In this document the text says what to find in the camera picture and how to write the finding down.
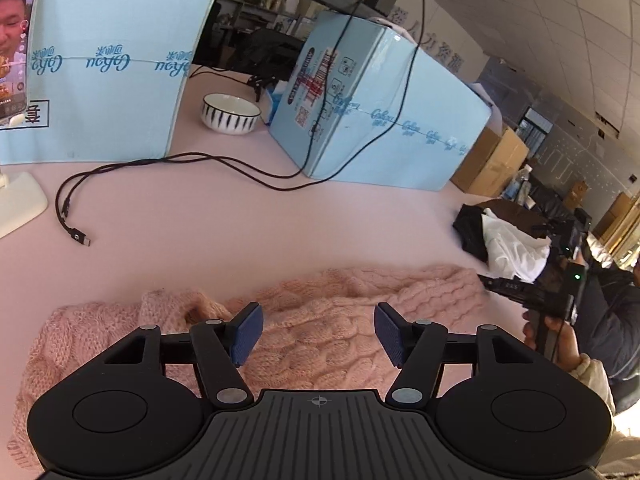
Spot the blue white tissue pack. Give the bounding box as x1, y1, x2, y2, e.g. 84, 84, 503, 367
262, 85, 291, 126

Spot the pink knitted sweater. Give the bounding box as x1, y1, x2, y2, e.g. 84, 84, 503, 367
7, 266, 488, 471

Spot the small black stand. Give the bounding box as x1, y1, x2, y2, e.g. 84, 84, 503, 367
247, 74, 278, 101

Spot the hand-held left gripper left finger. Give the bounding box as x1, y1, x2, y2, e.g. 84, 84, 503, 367
102, 301, 264, 408

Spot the white garment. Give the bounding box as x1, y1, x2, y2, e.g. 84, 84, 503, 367
480, 207, 551, 283

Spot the brown cloth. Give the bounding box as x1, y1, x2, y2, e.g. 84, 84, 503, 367
477, 197, 556, 233

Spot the black office chair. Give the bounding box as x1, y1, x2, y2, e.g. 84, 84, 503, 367
240, 27, 306, 81

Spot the white bowl with dark stripes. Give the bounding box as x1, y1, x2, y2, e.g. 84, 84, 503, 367
201, 93, 262, 136

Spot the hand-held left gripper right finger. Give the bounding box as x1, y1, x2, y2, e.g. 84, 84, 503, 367
374, 302, 541, 406

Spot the smartphone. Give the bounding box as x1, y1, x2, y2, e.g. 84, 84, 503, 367
0, 0, 42, 128

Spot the black garment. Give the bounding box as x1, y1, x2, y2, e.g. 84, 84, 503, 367
452, 203, 493, 263

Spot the plastic water bottle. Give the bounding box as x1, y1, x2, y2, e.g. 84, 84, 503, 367
515, 164, 535, 206

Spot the person's right hand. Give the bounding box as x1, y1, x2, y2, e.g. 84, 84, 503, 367
522, 317, 583, 372

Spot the light blue carton box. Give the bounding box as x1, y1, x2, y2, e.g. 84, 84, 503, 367
0, 0, 231, 166
268, 10, 493, 192

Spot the person's dark jacket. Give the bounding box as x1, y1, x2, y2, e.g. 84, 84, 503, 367
575, 255, 640, 401

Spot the brown cardboard box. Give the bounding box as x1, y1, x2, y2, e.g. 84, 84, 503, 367
450, 125, 530, 196

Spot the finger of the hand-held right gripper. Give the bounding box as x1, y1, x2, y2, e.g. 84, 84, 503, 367
476, 272, 540, 311

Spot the black charging cable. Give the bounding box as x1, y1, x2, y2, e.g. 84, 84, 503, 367
55, 0, 362, 226
55, 0, 427, 249

